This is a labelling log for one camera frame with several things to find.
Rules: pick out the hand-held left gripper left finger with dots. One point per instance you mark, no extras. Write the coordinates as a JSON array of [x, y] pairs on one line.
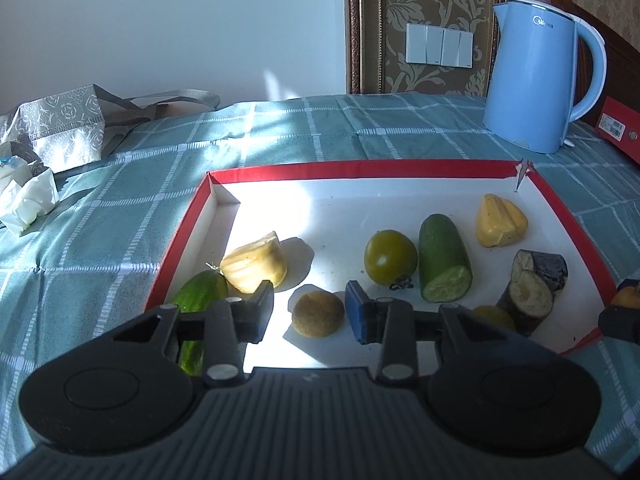
[[261, 315]]

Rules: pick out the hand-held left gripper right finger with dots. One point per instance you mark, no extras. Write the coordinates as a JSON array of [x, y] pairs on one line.
[[357, 315]]

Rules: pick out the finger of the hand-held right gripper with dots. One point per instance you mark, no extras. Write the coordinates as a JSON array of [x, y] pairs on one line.
[[620, 325]]

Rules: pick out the yellow pepper half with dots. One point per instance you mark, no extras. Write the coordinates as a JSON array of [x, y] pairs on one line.
[[255, 265]]

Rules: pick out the whole green cucumber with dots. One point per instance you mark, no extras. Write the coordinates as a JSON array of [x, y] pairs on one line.
[[200, 292]]

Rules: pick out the green tomato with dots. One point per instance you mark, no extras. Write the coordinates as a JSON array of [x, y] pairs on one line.
[[390, 257], [492, 316]]

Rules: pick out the dark eggplant chunk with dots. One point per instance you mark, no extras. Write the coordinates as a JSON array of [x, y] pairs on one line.
[[550, 267]]

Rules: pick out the eggplant pieces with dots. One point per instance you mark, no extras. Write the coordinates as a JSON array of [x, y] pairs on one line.
[[527, 300]]

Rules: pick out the cut green cucumber half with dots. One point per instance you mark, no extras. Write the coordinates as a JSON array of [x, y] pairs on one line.
[[442, 255]]

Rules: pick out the red cardboard tray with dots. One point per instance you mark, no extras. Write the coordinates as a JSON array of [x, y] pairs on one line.
[[325, 210]]

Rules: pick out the yellow pepper piece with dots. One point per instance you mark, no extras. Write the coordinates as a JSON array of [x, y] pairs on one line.
[[500, 222]]

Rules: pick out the red box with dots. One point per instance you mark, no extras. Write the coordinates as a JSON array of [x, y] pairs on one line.
[[625, 135]]

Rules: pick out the blue electric kettle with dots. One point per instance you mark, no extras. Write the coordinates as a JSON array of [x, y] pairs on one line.
[[530, 85]]

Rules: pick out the tissue pack with crumpled tissues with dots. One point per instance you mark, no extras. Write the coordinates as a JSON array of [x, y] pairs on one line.
[[30, 200]]

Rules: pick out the brown wooden chair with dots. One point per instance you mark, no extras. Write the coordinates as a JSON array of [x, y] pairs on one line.
[[620, 60]]

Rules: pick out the grey patterned fabric bag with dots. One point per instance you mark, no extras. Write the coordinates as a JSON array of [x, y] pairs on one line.
[[65, 120]]

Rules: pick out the blue white tissue pack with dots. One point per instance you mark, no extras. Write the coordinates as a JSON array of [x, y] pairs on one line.
[[15, 170]]

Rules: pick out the white wall switch panel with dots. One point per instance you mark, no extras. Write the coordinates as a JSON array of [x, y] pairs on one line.
[[440, 45]]

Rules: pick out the ornate brown wall frame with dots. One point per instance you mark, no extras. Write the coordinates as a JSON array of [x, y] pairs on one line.
[[352, 25]]

